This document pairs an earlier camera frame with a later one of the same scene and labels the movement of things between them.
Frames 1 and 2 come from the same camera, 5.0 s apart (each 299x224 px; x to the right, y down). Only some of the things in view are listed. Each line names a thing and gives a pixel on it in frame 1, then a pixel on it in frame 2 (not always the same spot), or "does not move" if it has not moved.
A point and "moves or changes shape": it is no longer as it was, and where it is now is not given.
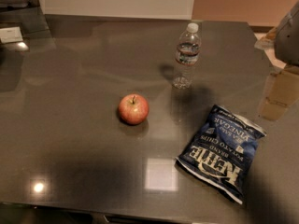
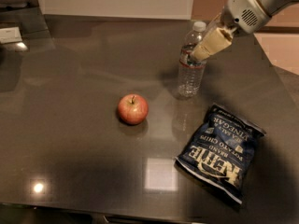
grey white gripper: x=288 y=39 → x=244 y=12
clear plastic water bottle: x=187 y=58 moves or changes shape
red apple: x=133 y=109 does not move
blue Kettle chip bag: x=221 y=153 does not move
